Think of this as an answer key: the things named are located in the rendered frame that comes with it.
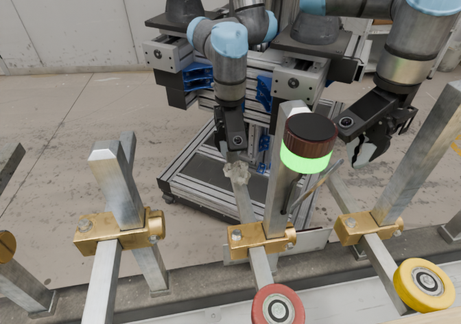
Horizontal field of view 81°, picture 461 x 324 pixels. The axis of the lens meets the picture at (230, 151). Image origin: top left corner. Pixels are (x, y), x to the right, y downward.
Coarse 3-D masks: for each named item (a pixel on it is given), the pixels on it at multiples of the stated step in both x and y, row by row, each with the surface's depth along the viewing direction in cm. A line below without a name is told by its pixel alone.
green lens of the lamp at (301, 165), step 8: (288, 152) 32; (288, 160) 32; (296, 160) 31; (304, 160) 31; (312, 160) 31; (320, 160) 31; (328, 160) 32; (296, 168) 32; (304, 168) 32; (312, 168) 32; (320, 168) 32
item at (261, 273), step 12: (228, 156) 72; (240, 192) 63; (240, 204) 61; (240, 216) 59; (252, 216) 58; (252, 252) 52; (264, 252) 52; (252, 264) 50; (264, 264) 50; (264, 276) 49
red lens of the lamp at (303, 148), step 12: (288, 120) 32; (288, 132) 31; (336, 132) 30; (288, 144) 31; (300, 144) 30; (312, 144) 29; (324, 144) 29; (300, 156) 31; (312, 156) 30; (324, 156) 31
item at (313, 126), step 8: (296, 120) 32; (304, 120) 32; (312, 120) 32; (320, 120) 32; (328, 120) 32; (296, 128) 31; (304, 128) 31; (312, 128) 31; (320, 128) 31; (328, 128) 31; (296, 136) 30; (304, 136) 30; (312, 136) 30; (320, 136) 30; (328, 136) 30; (288, 192) 43; (288, 200) 44
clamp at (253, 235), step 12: (228, 228) 55; (240, 228) 55; (252, 228) 55; (288, 228) 55; (228, 240) 55; (240, 240) 53; (252, 240) 53; (264, 240) 53; (276, 240) 53; (288, 240) 54; (240, 252) 53; (276, 252) 56
